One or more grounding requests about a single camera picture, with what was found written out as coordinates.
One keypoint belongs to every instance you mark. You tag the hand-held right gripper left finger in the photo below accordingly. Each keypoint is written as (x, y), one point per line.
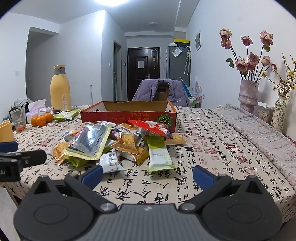
(92, 177)

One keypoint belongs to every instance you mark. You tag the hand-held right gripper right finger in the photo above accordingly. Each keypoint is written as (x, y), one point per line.
(202, 177)

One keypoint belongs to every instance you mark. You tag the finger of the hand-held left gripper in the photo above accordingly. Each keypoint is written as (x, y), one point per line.
(8, 146)
(32, 158)

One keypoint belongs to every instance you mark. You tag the pile of snack packets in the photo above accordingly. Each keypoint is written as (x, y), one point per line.
(92, 141)

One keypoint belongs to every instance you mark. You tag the red cardboard box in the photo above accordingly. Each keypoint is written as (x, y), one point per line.
(129, 115)

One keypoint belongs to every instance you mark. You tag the yellow cup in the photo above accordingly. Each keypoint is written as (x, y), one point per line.
(6, 132)

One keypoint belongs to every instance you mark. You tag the clear plastic cup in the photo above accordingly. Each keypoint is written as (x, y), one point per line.
(18, 120)

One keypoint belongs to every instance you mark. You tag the orange mandarin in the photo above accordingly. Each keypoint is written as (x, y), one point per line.
(49, 117)
(41, 121)
(34, 121)

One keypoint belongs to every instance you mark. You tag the grey clothes heap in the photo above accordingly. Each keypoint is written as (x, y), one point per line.
(19, 103)

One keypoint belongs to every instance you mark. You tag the white plastic bag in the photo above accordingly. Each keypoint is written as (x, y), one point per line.
(37, 106)

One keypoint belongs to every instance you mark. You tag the green white snack packet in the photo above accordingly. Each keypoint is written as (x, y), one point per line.
(60, 116)
(74, 113)

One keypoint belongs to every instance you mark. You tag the quilted patterned cloth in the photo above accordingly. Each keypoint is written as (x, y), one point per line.
(254, 139)

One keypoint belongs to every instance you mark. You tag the yellow thermos bottle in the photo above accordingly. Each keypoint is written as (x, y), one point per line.
(60, 90)

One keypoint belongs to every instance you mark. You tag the clear cereal jar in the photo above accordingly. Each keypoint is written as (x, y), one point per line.
(266, 114)

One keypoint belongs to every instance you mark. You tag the wooden chair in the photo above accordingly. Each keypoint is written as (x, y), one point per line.
(162, 95)

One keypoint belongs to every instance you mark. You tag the pink textured vase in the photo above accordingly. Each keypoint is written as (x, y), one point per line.
(248, 97)

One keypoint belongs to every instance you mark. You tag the floral ceramic vase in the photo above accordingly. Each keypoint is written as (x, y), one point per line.
(278, 115)

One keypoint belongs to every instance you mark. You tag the purple jacket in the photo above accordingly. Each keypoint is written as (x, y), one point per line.
(145, 91)

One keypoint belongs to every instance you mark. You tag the grey refrigerator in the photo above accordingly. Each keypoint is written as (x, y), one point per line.
(178, 67)

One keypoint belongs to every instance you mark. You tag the white folded umbrella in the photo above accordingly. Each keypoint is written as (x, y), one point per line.
(187, 60)

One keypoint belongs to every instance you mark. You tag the dark entrance door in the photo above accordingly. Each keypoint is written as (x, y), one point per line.
(143, 69)

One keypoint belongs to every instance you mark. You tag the dried pink roses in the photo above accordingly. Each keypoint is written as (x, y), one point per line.
(252, 59)

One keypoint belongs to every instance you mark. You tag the yellow flower branches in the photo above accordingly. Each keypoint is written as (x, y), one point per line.
(288, 78)

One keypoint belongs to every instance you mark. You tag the yellow box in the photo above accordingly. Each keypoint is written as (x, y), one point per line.
(181, 41)

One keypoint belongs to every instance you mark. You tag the wall picture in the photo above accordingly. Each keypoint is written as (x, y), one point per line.
(198, 39)

